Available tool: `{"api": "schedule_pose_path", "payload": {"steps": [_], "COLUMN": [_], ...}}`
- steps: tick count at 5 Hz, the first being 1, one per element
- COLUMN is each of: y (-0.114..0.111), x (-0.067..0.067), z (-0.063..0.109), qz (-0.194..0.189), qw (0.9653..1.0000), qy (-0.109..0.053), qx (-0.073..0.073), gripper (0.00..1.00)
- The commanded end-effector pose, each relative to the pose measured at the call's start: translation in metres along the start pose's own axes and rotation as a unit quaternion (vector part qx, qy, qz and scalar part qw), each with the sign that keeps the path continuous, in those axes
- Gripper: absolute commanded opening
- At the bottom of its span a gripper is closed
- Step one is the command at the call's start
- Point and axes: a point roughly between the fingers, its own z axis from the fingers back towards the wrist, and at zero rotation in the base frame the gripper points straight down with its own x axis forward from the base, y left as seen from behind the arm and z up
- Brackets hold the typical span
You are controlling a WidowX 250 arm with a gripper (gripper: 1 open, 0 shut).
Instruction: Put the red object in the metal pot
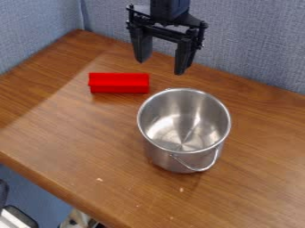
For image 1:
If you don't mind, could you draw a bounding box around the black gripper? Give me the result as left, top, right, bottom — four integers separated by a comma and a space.
126, 0, 209, 75

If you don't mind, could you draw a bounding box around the red rectangular block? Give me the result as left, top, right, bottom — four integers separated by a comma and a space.
88, 72, 150, 94

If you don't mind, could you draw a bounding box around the shiny metal pot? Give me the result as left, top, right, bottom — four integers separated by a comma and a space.
136, 88, 231, 174

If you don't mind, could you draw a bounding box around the white object under table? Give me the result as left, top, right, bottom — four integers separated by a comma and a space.
58, 209, 106, 228

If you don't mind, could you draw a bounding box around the grey device below table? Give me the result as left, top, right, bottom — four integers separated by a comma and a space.
0, 205, 39, 228

